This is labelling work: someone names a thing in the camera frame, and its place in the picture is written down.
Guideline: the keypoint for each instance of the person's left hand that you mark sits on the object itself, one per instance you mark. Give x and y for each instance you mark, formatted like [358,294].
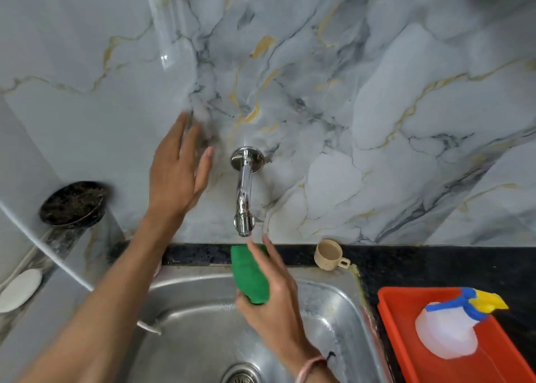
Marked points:
[171,181]

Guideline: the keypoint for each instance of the person's right hand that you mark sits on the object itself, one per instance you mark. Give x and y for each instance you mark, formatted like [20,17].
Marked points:
[278,311]

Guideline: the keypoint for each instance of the person's left thumb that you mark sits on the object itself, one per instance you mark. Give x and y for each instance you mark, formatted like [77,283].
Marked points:
[204,167]

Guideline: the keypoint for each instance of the person's right fingers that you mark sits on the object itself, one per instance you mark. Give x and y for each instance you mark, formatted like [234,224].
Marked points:
[270,261]

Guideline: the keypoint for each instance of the green scrub cloth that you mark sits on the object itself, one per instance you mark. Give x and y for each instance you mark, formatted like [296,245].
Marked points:
[249,276]

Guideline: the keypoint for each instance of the person's left forearm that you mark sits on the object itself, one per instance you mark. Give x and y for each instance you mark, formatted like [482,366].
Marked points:
[107,303]

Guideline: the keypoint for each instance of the person's right forearm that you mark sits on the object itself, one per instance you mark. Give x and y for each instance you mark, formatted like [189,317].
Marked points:
[324,372]

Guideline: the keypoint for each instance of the small beige cup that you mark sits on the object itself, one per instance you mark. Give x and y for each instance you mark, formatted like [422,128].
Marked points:
[328,255]

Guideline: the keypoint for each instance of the stainless steel sink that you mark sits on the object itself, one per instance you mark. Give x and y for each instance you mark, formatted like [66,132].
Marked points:
[197,332]

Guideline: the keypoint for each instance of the round metal sink drain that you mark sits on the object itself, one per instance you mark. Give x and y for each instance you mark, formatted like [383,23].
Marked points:
[242,375]

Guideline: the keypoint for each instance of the black round dish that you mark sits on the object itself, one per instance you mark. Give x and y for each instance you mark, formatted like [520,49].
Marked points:
[72,204]

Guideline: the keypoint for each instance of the red plastic tray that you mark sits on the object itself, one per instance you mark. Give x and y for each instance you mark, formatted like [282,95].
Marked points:
[404,336]

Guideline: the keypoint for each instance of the white spray bottle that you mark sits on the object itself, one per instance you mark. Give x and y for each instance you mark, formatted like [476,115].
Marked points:
[448,332]

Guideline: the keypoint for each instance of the white oval soap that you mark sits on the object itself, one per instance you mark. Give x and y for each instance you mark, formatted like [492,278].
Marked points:
[19,290]

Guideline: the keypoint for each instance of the chrome wall faucet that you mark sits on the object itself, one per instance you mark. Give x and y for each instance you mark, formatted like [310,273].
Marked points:
[244,190]

